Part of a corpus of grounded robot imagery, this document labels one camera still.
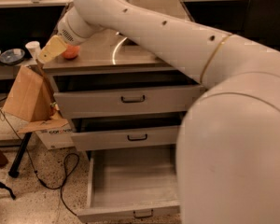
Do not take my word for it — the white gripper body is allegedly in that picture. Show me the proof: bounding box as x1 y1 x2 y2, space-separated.
58 7 100 46

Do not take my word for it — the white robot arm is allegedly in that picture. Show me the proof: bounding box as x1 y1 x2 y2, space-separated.
39 0 280 224

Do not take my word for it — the grey bottom drawer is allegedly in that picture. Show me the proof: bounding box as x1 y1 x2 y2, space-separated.
77 145 180 223

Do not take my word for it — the brown cardboard box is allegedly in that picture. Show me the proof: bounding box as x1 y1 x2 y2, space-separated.
3 65 74 149

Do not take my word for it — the grey drawer cabinet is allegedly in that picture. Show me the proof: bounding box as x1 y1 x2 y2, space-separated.
41 0 209 154

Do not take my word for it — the red apple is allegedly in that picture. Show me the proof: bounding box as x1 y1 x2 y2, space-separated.
62 45 80 60

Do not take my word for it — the black table leg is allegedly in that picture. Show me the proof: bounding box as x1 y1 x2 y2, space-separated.
8 133 32 178

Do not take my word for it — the dark blue plate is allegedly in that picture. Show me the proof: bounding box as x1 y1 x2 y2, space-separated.
0 49 25 65

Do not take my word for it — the black office chair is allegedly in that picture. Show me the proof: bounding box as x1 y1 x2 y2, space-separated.
243 0 280 51

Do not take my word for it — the grey middle drawer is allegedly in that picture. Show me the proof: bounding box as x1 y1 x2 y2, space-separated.
71 112 185 150

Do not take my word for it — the grey drawer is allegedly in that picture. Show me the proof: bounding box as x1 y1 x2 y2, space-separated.
77 145 180 223
54 71 204 119
71 112 185 150

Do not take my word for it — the grey top drawer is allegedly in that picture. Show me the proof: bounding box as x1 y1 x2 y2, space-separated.
54 71 204 119

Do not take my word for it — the white paper cup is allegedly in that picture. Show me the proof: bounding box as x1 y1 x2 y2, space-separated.
25 41 41 60

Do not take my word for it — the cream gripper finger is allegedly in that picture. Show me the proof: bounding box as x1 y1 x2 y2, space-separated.
37 35 67 63

